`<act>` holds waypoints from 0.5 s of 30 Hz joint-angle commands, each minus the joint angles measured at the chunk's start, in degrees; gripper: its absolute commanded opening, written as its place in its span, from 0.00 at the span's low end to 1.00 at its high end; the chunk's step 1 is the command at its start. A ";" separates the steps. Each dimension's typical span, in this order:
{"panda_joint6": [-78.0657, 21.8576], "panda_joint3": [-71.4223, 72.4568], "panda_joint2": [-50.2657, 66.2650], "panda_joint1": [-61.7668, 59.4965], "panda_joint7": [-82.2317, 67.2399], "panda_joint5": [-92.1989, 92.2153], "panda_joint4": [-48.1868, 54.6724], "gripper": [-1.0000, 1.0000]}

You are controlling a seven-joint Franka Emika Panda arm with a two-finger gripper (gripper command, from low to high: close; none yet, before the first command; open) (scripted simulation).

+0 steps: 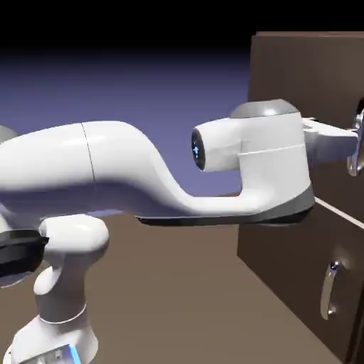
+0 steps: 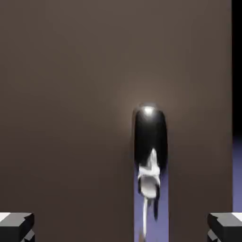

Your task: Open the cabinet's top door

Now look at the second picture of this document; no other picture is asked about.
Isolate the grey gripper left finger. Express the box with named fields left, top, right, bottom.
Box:
left=0, top=212, right=35, bottom=242

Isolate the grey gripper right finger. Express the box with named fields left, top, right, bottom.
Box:
left=207, top=212, right=242, bottom=242

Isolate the brown cabinet door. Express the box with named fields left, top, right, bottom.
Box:
left=0, top=0, right=233, bottom=242

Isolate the shiny dark curved door handle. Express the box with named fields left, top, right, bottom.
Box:
left=132, top=103, right=170, bottom=242

